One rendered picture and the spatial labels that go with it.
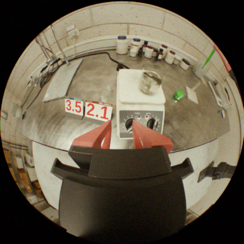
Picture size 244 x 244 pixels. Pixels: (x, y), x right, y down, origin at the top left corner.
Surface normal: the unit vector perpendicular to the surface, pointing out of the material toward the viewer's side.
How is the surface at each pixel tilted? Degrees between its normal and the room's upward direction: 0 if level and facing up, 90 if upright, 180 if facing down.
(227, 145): 90
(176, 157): 0
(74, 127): 0
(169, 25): 90
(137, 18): 90
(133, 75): 0
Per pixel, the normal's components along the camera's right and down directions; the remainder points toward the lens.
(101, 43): 0.00, 0.97
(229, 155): -1.00, 0.00
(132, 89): 0.00, -0.25
